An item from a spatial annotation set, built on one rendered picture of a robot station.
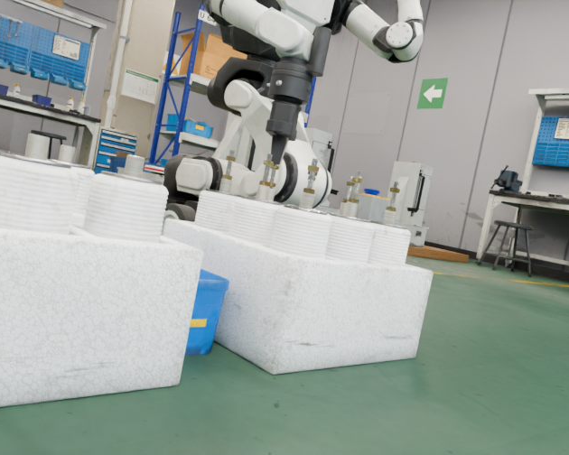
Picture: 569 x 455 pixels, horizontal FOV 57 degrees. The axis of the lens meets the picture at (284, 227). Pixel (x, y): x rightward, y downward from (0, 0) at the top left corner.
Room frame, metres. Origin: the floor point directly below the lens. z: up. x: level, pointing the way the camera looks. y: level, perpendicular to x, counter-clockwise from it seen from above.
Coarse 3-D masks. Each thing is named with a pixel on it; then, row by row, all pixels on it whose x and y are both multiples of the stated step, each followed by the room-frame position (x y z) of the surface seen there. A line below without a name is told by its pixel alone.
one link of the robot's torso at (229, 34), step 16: (256, 0) 1.50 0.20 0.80; (272, 0) 1.48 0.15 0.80; (288, 0) 1.48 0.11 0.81; (304, 0) 1.51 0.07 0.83; (320, 0) 1.55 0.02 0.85; (304, 16) 1.54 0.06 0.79; (320, 16) 1.57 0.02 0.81; (224, 32) 1.64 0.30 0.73; (240, 32) 1.56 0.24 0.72; (240, 48) 1.59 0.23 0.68; (256, 48) 1.53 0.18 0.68; (272, 48) 1.52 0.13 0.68
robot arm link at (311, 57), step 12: (312, 36) 1.13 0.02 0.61; (324, 36) 1.09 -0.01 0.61; (276, 48) 1.12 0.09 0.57; (300, 48) 1.09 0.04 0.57; (312, 48) 1.10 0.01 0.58; (324, 48) 1.09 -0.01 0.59; (288, 60) 1.10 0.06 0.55; (300, 60) 1.10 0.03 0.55; (312, 60) 1.09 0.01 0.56; (324, 60) 1.10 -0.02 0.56; (276, 72) 1.10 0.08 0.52; (288, 72) 1.09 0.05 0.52; (300, 72) 1.09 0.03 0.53; (312, 72) 1.10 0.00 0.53
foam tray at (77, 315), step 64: (0, 256) 0.50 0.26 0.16; (64, 256) 0.54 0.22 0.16; (128, 256) 0.59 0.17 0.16; (192, 256) 0.65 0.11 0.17; (0, 320) 0.51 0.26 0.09; (64, 320) 0.55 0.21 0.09; (128, 320) 0.60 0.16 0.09; (0, 384) 0.51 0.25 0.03; (64, 384) 0.56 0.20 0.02; (128, 384) 0.61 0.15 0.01
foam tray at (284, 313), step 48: (192, 240) 0.97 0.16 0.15; (240, 240) 0.89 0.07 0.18; (240, 288) 0.85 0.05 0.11; (288, 288) 0.77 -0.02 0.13; (336, 288) 0.84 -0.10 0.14; (384, 288) 0.93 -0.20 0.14; (240, 336) 0.84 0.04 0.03; (288, 336) 0.78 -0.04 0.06; (336, 336) 0.86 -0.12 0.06; (384, 336) 0.95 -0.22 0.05
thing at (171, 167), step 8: (176, 160) 1.84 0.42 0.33; (168, 168) 1.85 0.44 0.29; (176, 168) 1.81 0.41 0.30; (168, 176) 1.84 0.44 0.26; (168, 184) 1.83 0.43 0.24; (176, 184) 1.79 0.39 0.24; (168, 192) 1.82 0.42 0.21; (176, 192) 1.81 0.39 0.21; (184, 192) 1.80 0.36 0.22; (168, 200) 1.79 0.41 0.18; (176, 200) 1.79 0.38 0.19; (184, 200) 1.82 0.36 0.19; (192, 200) 1.84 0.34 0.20; (192, 208) 1.39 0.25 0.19
